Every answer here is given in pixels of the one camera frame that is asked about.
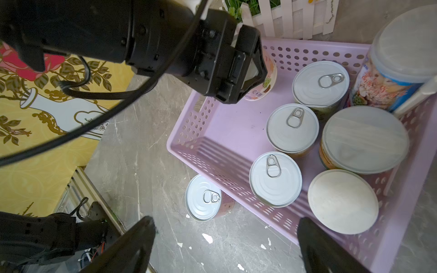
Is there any yellow label tin can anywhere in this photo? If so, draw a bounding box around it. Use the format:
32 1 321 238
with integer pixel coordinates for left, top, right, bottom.
266 104 320 158

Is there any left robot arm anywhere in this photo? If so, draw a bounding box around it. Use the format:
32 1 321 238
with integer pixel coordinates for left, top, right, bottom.
1 1 267 166

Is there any orange can plastic lid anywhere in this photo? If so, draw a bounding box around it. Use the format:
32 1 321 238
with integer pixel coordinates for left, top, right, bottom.
319 106 410 175

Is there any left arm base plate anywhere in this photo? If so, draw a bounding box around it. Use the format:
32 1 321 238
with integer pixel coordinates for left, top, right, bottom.
69 197 117 251

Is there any purple plastic basket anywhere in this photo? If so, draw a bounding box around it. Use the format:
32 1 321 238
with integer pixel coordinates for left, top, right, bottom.
167 38 437 273

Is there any tall yellow can plastic lid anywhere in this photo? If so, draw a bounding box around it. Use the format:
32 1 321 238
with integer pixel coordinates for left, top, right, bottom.
346 4 437 116

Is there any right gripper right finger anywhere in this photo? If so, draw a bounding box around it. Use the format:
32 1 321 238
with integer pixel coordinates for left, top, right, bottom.
297 217 369 273

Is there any orange label tin can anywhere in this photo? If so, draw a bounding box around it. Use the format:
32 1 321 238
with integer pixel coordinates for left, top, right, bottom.
249 151 303 208

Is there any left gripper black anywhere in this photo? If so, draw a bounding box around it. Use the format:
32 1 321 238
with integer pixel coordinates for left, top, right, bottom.
129 1 267 104

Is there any small yellow can plastic lid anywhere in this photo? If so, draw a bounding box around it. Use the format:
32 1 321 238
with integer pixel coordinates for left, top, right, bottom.
307 169 379 235

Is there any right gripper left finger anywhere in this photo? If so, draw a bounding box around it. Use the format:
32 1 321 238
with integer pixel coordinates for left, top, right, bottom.
81 216 157 273

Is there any flower pot white fence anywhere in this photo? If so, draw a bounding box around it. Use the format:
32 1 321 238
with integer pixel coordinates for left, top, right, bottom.
222 0 339 40

